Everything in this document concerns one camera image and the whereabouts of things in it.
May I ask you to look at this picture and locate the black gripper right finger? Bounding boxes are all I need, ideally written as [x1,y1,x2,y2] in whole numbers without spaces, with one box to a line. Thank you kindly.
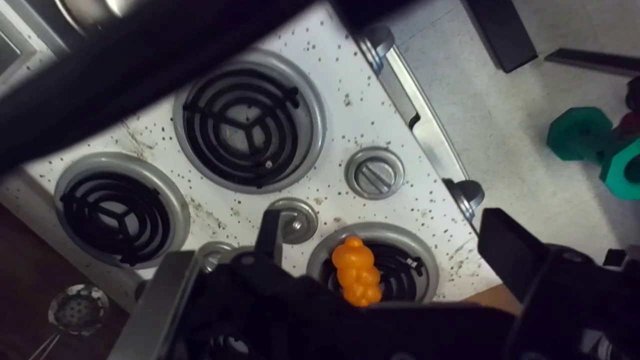
[479,206,640,317]

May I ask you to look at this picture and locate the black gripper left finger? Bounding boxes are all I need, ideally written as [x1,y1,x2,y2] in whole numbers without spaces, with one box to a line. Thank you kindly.
[198,206,297,317]

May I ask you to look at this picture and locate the orange bumpy toy object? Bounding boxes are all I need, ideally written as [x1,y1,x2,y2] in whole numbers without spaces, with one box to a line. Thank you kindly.
[331,234,387,310]

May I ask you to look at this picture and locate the grey stove knob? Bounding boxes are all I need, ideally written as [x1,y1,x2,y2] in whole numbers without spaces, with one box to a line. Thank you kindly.
[262,197,320,246]
[196,238,237,267]
[345,147,408,203]

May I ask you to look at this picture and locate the black coil stove burner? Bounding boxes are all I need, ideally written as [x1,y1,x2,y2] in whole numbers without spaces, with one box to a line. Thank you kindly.
[306,220,442,310]
[172,49,328,197]
[52,150,192,271]

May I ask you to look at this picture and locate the green hex dumbbell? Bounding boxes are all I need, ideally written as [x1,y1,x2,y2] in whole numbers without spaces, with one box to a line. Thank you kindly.
[546,107,640,204]

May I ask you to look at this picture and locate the wooden toy play kitchen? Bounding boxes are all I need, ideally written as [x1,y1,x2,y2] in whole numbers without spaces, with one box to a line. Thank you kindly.
[0,0,526,360]

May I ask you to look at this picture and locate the silver kitchen towel bar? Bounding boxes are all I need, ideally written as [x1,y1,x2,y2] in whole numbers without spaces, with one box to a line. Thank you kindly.
[352,28,486,224]

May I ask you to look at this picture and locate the small hanging metal utensil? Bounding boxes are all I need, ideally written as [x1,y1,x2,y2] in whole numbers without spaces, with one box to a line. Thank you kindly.
[29,283,113,360]

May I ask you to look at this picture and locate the black furniture leg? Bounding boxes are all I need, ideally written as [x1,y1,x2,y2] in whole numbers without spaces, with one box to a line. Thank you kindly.
[462,0,540,74]

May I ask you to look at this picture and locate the silver toy faucet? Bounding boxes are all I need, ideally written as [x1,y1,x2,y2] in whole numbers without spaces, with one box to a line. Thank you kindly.
[56,0,147,34]

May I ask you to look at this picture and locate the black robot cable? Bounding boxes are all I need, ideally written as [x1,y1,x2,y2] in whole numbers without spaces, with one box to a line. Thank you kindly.
[0,0,397,177]

